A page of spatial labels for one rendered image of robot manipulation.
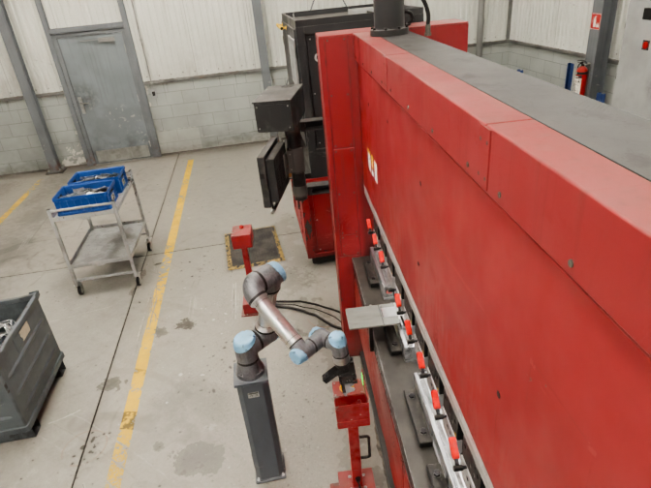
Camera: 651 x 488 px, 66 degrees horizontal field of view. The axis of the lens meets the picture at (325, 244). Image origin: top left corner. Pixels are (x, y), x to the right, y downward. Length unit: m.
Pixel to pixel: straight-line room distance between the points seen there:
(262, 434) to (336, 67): 2.11
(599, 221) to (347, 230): 2.70
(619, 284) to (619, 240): 0.06
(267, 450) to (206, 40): 7.34
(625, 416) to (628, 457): 0.06
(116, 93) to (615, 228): 9.10
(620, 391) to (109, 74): 9.11
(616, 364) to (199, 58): 8.81
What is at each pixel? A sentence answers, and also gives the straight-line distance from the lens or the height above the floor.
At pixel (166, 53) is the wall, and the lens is 9.32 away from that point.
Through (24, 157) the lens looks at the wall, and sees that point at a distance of 10.27.
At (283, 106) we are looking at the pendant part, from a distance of 3.20.
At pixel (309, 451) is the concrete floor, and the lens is 3.37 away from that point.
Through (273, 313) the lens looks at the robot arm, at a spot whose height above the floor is 1.28.
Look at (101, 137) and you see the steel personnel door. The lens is 9.75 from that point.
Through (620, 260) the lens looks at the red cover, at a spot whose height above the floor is 2.25.
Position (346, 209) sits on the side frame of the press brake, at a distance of 3.28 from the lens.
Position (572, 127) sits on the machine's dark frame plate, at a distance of 1.06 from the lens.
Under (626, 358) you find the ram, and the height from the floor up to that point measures 2.11.
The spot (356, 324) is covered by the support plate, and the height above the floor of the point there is 1.00.
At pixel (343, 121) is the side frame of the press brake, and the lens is 3.09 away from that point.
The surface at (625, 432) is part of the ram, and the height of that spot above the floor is 2.01.
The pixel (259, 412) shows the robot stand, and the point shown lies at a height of 0.55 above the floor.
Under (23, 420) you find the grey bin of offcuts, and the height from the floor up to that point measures 0.19.
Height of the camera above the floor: 2.59
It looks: 28 degrees down
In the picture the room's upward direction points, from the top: 6 degrees counter-clockwise
